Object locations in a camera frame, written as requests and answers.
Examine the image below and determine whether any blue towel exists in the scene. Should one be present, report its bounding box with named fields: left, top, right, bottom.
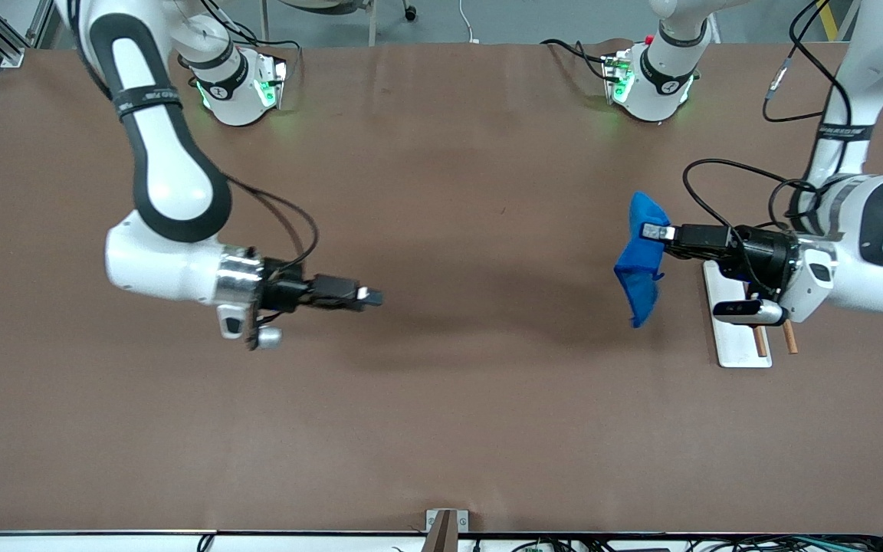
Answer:
left=613, top=192, right=673, bottom=329

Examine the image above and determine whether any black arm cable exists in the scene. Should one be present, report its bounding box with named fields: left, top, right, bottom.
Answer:
left=204, top=0, right=320, bottom=269
left=683, top=0, right=852, bottom=254

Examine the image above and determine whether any white rack with wooden bars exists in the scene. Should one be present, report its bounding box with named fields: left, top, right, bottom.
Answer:
left=702, top=261, right=799, bottom=369

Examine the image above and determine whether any brown paper table cover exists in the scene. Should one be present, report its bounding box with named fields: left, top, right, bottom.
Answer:
left=0, top=40, right=883, bottom=534

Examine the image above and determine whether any office chair base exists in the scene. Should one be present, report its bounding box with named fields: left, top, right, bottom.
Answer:
left=261, top=0, right=419, bottom=47

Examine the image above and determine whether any black cable bundle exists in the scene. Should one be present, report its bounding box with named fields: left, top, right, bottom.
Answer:
left=472, top=535, right=883, bottom=552

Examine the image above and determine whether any black left base cable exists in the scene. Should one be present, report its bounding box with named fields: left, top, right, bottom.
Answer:
left=540, top=38, right=612, bottom=82

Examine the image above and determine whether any camera mount post with bracket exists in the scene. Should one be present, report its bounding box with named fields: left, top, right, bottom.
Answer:
left=425, top=508, right=470, bottom=552

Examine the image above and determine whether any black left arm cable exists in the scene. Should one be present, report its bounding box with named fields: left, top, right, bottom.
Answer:
left=683, top=0, right=852, bottom=254

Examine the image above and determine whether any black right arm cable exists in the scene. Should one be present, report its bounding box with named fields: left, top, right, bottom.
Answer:
left=204, top=0, right=320, bottom=269

